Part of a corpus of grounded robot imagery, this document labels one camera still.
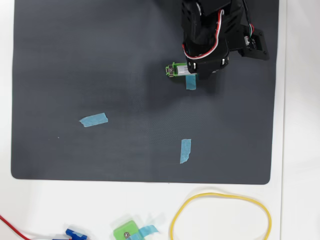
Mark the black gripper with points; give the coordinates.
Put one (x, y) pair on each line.
(209, 67)

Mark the white cylindrical battery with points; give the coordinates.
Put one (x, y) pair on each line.
(182, 70)

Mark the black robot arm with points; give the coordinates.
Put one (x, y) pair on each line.
(190, 20)

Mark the green battery holder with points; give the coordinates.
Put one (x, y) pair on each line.
(170, 70)

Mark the long blue tape strip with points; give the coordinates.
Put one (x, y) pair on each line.
(190, 83)

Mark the yellow rubber band loop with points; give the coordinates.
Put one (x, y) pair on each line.
(212, 193)

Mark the dark grey rubber mat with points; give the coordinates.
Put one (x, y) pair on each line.
(75, 75)

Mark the green plastic block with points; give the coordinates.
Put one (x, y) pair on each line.
(122, 228)

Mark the blue plastic connector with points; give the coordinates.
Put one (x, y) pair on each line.
(71, 233)

